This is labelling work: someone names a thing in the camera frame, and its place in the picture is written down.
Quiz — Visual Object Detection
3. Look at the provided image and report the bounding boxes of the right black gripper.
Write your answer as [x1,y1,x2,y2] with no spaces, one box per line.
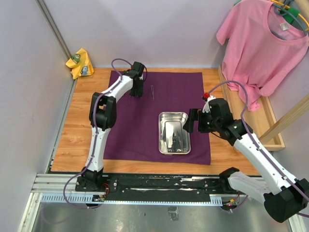
[183,108,220,133]

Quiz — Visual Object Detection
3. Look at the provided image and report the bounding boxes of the steel instrument tray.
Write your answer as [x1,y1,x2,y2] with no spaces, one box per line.
[158,112,191,156]

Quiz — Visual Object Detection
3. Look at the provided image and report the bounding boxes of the purple surgical wrap cloth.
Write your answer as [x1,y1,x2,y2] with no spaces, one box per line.
[104,72,211,165]

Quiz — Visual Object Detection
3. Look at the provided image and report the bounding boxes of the steel scissors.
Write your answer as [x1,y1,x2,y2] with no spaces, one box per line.
[173,132,188,153]

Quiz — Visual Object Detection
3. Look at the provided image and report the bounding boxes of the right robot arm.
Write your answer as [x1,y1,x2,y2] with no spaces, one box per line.
[183,96,309,222]

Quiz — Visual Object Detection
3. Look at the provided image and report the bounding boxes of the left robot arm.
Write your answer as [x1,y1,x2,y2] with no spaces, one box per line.
[76,61,147,191]

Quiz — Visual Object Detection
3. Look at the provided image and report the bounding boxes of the white gauze pad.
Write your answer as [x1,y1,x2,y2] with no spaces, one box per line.
[167,134,176,149]

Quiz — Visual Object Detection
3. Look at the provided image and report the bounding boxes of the yellow paper bag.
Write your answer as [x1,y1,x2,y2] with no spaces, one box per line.
[66,48,94,80]

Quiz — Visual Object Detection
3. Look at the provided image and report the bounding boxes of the wooden tray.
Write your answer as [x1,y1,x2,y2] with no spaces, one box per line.
[218,64,286,151]

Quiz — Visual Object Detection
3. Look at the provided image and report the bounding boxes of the pink t-shirt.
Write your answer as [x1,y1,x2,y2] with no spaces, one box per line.
[216,0,309,111]

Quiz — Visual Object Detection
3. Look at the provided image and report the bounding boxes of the wooden beam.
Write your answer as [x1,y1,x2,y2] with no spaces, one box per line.
[259,94,309,144]

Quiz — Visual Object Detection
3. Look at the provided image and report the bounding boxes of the green hanger clip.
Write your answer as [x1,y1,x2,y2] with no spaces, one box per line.
[284,7,299,24]

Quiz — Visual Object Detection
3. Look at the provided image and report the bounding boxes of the yellow hoop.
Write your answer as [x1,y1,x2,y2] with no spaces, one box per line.
[270,0,309,31]

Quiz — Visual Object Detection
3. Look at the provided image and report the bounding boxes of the grey clothes hanger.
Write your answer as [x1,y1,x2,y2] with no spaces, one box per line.
[273,1,309,41]

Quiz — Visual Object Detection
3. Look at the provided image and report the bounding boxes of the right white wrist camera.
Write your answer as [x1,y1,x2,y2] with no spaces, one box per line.
[202,95,216,113]

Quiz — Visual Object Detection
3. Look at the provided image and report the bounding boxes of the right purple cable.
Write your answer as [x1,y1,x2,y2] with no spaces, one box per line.
[202,80,309,218]

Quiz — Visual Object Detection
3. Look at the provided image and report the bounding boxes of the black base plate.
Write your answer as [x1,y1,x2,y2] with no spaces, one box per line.
[75,173,240,203]

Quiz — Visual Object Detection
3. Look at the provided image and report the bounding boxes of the aluminium corner post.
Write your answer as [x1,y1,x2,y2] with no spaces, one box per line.
[35,0,71,59]

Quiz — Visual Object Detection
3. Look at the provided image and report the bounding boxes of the aluminium rail frame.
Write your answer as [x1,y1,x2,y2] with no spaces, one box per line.
[18,173,306,232]

